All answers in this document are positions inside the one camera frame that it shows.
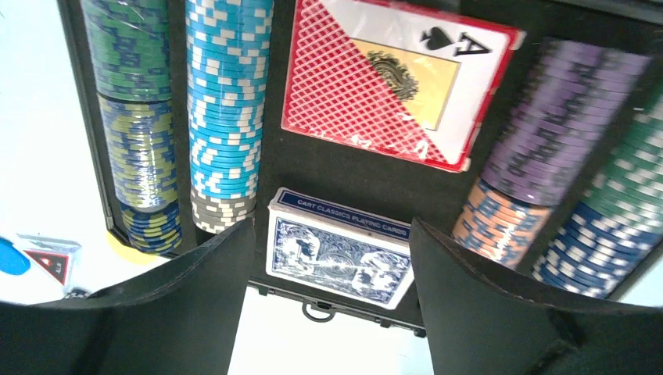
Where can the white grey poker chip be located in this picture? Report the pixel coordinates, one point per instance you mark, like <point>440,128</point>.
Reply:
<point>77,293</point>

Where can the blue round button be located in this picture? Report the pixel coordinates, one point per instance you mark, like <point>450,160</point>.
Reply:
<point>12,261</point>

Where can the light blue chip stack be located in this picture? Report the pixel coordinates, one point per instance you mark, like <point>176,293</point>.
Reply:
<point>228,48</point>

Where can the black poker set case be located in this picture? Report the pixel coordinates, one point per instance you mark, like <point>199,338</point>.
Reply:
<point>365,180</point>

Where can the yellow round button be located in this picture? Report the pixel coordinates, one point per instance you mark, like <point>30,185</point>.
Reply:
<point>129,254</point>

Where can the red black triangle button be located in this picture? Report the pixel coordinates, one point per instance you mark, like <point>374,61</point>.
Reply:
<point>57,257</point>

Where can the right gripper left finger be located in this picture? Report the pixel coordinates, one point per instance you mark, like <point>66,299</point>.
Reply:
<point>178,318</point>

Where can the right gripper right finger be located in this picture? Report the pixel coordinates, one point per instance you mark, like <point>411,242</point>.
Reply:
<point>484,318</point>

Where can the purple orange chip stack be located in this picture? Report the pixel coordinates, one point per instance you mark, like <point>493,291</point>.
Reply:
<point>571,96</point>

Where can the green blue chip stack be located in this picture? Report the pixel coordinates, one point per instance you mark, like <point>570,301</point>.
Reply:
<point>130,57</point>

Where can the red playing card deck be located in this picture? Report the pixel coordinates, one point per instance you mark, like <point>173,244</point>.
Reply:
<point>397,79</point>

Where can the green navy chip stack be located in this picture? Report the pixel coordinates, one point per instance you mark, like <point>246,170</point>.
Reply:
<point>618,221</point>

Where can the blue playing card deck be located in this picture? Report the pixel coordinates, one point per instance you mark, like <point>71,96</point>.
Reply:
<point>338,249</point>

